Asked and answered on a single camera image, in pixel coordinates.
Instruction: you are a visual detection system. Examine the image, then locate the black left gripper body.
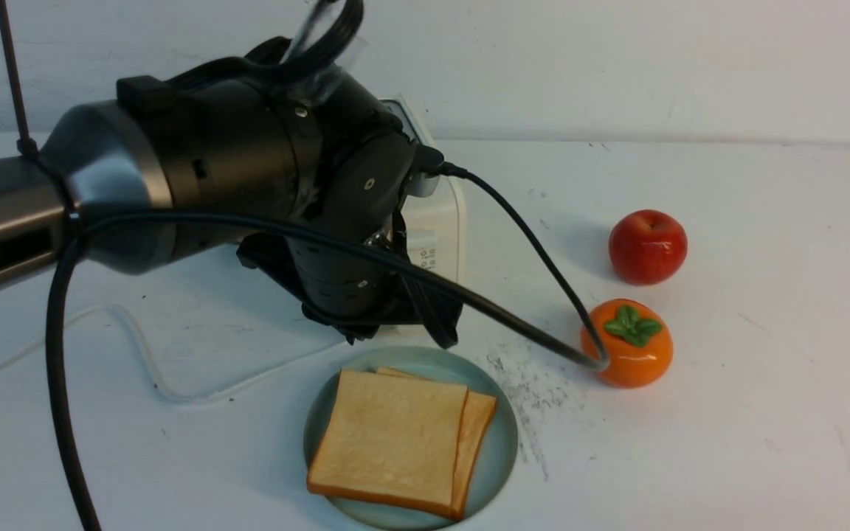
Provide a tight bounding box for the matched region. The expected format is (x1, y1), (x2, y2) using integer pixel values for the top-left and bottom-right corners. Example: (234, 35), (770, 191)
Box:
(236, 233), (463, 349)

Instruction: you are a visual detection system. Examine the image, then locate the toasted bread slice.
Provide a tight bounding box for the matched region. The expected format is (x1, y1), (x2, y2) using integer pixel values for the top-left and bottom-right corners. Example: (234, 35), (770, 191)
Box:
(357, 367), (498, 521)
(306, 369), (469, 516)

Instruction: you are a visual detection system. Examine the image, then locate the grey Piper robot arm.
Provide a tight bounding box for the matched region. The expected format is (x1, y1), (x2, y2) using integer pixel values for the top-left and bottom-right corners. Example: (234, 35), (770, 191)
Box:
(0, 67), (463, 347)

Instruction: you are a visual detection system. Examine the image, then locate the white two-slot toaster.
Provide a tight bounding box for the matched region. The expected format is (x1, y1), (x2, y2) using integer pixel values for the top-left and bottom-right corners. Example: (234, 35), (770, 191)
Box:
(379, 94), (466, 347)

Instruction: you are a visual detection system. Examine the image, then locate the light green round plate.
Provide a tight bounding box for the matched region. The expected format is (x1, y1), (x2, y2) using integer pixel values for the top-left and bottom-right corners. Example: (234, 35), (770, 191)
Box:
(303, 346), (519, 530)

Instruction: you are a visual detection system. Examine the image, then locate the red apple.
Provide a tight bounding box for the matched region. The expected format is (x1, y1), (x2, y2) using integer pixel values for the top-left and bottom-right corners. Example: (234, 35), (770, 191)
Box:
(608, 209), (688, 286)

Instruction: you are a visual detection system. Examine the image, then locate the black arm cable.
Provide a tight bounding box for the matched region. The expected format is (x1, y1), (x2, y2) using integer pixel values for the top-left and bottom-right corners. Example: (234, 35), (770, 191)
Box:
(0, 0), (610, 531)

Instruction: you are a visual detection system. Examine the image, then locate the white toaster power cord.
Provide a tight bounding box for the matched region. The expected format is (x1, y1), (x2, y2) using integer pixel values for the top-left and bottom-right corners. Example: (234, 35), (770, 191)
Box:
(0, 303), (352, 405)

